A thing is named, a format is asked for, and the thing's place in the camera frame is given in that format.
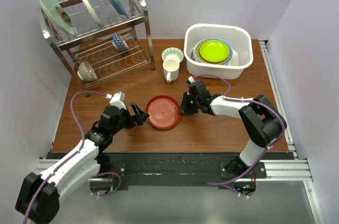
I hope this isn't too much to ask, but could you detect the steel dish rack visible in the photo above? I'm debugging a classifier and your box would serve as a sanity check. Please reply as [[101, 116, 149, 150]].
[[36, 0, 155, 89]]

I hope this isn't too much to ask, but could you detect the yellow woven rim plate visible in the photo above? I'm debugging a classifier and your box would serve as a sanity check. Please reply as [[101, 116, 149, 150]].
[[194, 38, 234, 65]]

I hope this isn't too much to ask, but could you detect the teal patterned small bowl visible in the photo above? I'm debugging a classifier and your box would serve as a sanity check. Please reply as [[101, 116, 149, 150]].
[[161, 47, 184, 63]]

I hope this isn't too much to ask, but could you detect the white plastic bin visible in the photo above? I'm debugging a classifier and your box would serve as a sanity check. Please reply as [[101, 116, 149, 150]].
[[183, 23, 254, 79]]

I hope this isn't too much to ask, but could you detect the blue plate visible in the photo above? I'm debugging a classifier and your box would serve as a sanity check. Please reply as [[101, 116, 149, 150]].
[[193, 38, 235, 65]]

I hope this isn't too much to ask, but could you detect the cream ceramic mug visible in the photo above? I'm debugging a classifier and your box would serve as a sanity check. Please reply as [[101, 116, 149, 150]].
[[163, 59, 180, 83]]

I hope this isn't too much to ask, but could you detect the red plate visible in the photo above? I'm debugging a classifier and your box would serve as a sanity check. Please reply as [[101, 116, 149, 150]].
[[146, 95, 181, 130]]

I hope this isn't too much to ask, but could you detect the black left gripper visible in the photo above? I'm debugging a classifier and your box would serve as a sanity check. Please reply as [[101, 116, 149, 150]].
[[110, 102, 148, 136]]

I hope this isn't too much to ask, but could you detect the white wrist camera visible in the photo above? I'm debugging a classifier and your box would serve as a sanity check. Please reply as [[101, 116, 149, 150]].
[[187, 76, 195, 85], [105, 91, 127, 110]]

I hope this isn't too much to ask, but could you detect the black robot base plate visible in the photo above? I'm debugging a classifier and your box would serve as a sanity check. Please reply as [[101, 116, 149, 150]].
[[46, 151, 295, 191]]

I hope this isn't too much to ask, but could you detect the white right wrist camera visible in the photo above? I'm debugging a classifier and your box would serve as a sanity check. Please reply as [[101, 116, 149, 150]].
[[187, 76, 195, 85]]

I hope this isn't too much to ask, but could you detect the white fluted bottom plate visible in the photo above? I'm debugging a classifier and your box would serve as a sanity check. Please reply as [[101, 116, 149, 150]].
[[191, 49, 197, 61]]

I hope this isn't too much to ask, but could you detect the blue zigzag bowl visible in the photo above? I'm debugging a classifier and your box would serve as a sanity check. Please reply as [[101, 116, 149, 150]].
[[112, 33, 129, 51]]

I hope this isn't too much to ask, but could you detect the green floral racked plate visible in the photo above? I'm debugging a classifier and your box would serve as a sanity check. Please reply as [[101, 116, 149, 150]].
[[39, 0, 77, 36]]

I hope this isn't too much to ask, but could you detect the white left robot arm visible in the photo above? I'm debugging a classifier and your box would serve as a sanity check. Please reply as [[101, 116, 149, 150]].
[[15, 103, 149, 223]]

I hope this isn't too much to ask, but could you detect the cream rimmed racked plate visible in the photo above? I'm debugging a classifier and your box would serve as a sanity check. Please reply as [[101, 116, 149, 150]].
[[81, 0, 103, 28]]

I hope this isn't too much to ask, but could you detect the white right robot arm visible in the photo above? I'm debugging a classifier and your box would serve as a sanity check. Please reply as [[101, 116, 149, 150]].
[[179, 78, 287, 178]]

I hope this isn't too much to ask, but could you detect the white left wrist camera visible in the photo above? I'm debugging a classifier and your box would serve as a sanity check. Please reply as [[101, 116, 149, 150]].
[[105, 91, 127, 110]]

